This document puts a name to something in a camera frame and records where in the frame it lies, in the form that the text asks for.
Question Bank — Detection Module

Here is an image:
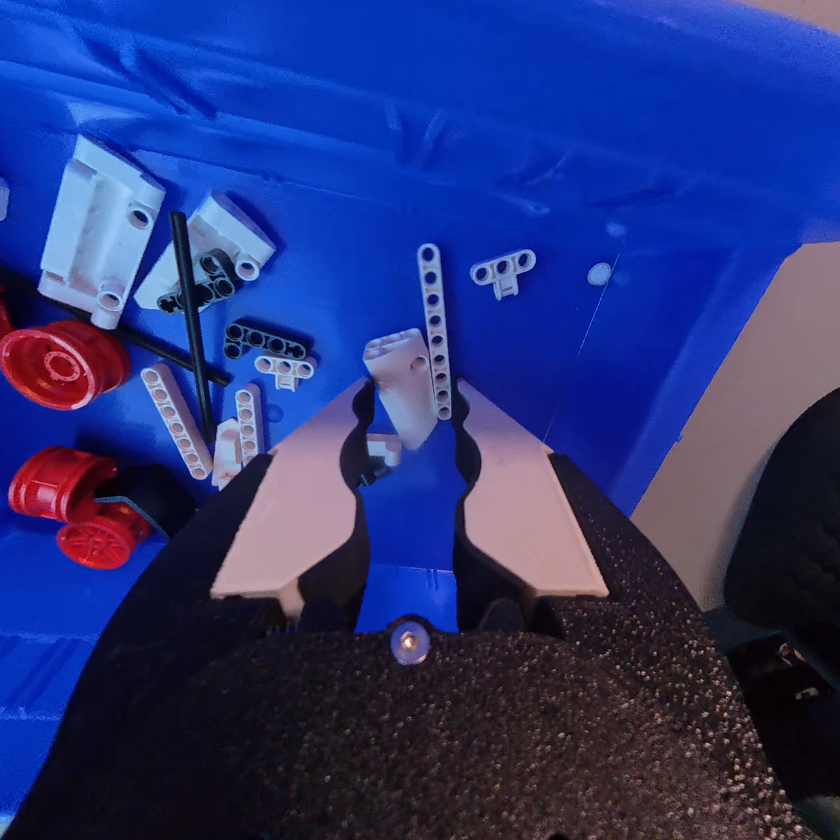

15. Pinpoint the short white toy beam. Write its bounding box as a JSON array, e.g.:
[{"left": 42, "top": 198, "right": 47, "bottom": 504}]
[{"left": 235, "top": 384, "right": 263, "bottom": 463}]

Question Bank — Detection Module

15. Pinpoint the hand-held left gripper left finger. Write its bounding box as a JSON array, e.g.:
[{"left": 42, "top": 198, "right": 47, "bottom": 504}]
[{"left": 210, "top": 377, "right": 376, "bottom": 601}]

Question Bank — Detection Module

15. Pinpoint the long black toy axle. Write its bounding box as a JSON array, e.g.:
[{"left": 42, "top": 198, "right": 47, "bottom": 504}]
[
  {"left": 0, "top": 266, "right": 232, "bottom": 388},
  {"left": 169, "top": 211, "right": 216, "bottom": 444}
]

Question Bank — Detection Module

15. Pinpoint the long white toy beam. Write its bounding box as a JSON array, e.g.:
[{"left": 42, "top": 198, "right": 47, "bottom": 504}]
[{"left": 416, "top": 244, "right": 454, "bottom": 421}]

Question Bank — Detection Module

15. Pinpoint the blue plastic bin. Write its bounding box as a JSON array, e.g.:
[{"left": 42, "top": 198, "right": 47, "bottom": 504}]
[{"left": 0, "top": 0, "right": 840, "bottom": 815}]

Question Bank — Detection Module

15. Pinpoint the large white toy panel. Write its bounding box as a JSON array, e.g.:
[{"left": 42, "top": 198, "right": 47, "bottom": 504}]
[{"left": 38, "top": 134, "right": 166, "bottom": 329}]

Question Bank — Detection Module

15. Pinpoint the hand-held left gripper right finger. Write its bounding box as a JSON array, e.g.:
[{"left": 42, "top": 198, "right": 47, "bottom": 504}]
[{"left": 453, "top": 377, "right": 610, "bottom": 599}]

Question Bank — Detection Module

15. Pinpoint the small white toy bracket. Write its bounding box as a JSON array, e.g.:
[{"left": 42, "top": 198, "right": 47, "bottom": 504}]
[{"left": 211, "top": 419, "right": 244, "bottom": 490}]

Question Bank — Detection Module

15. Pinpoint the black angled toy liftarm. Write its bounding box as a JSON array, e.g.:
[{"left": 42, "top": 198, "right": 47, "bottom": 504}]
[
  {"left": 223, "top": 323, "right": 312, "bottom": 361},
  {"left": 157, "top": 251, "right": 238, "bottom": 315}
]

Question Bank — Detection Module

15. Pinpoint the white toy T beam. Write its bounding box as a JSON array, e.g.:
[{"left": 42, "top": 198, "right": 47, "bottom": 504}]
[
  {"left": 470, "top": 249, "right": 536, "bottom": 301},
  {"left": 255, "top": 354, "right": 317, "bottom": 391}
]

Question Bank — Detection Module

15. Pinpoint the red toy wheel hub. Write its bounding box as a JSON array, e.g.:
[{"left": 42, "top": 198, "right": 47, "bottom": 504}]
[
  {"left": 8, "top": 446, "right": 119, "bottom": 522},
  {"left": 56, "top": 502, "right": 152, "bottom": 570},
  {"left": 0, "top": 320, "right": 132, "bottom": 411}
]

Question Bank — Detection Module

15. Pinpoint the white curved toy panel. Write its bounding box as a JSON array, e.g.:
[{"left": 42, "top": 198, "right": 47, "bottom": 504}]
[{"left": 363, "top": 328, "right": 439, "bottom": 450}]

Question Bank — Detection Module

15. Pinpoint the white wedge toy panel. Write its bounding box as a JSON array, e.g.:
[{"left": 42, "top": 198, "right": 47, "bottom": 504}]
[{"left": 134, "top": 192, "right": 277, "bottom": 315}]

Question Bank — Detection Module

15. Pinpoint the medium white toy beam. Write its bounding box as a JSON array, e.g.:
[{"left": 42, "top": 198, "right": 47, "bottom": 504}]
[{"left": 141, "top": 364, "right": 214, "bottom": 480}]

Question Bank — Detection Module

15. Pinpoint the black toy panel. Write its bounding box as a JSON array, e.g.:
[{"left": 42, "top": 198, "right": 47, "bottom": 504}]
[{"left": 95, "top": 465, "right": 198, "bottom": 539}]

